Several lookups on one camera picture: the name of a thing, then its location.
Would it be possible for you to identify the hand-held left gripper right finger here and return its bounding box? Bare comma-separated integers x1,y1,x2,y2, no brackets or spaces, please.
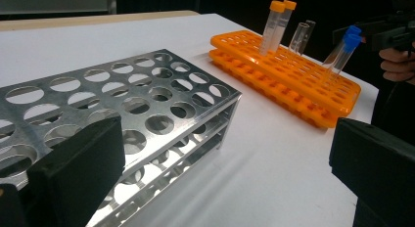
328,117,415,227

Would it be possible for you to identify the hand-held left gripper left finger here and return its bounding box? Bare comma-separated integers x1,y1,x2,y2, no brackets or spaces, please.
19,113,126,227

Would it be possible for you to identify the blue-capped test tube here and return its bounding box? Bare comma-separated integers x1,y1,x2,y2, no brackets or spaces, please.
326,33,362,81
321,24,363,69

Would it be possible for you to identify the clear test tube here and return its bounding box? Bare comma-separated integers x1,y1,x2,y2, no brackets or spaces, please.
288,22,311,55
298,20,317,55

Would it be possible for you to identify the orange-capped test tube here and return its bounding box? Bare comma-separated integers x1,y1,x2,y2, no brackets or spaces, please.
258,0,287,57
268,0,298,54

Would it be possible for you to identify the orange plastic test tube rack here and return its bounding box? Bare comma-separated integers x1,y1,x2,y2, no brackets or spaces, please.
208,29,362,129

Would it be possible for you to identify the metal test tube rack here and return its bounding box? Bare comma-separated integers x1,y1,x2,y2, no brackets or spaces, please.
0,49,243,227

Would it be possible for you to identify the white table sheet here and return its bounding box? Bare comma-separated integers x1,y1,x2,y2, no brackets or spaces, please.
0,13,380,227

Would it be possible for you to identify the wooden table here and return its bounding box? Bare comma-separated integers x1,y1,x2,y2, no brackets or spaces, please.
0,10,201,33

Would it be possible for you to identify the grey background panel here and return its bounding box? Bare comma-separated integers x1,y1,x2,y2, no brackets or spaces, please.
0,0,117,16

